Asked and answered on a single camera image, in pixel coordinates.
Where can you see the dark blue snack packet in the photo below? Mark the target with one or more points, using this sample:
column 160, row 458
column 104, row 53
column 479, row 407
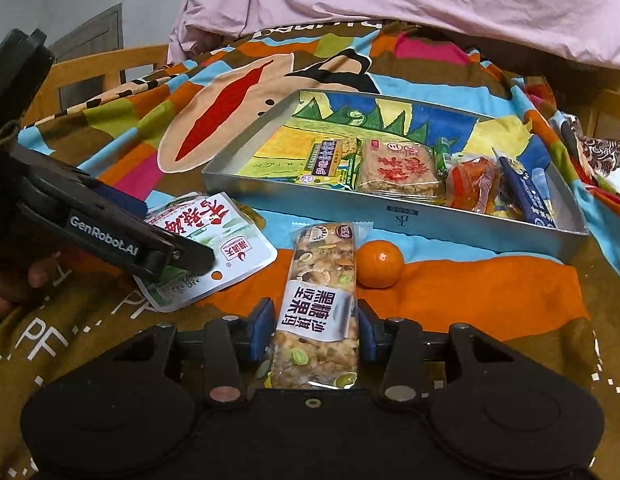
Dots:
column 524, row 195

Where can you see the floral quilt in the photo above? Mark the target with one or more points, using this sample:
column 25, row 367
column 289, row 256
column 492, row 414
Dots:
column 604, row 155

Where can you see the small yellow packet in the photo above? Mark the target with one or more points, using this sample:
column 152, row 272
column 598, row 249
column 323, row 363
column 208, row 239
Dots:
column 252, row 216

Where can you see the tangerine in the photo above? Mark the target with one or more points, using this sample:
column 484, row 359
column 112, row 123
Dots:
column 379, row 264

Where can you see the yellow green snack packet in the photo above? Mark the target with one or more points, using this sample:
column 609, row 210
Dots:
column 325, row 162

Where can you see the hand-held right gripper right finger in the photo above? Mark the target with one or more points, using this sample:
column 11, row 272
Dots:
column 367, row 332

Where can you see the grey door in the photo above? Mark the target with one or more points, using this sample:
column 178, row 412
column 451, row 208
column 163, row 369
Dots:
column 90, row 40

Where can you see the grey metal tray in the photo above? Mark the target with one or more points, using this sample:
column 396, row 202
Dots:
column 439, row 220

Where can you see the white green snack packet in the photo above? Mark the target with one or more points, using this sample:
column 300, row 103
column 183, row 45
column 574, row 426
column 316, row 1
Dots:
column 210, row 230

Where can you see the pink sheet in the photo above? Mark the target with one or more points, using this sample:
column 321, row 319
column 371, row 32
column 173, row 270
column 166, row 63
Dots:
column 414, row 0

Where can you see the colourful printed blanket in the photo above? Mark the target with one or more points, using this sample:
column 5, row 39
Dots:
column 464, row 290

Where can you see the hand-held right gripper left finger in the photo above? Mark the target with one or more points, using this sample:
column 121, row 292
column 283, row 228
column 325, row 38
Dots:
column 262, row 330

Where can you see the reddish clear-wrapped snack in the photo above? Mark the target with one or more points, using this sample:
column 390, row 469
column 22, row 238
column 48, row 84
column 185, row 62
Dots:
column 472, row 185

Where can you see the nut bar clear packet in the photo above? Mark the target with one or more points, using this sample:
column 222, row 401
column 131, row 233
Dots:
column 317, row 270

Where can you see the rice cracker snack packet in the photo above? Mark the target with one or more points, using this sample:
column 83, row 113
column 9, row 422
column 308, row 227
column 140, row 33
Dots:
column 399, row 170

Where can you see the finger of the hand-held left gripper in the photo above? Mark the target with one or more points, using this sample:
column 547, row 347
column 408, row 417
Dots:
column 115, row 242
column 117, row 200

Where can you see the person's left hand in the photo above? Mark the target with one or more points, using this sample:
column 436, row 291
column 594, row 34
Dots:
column 20, row 280

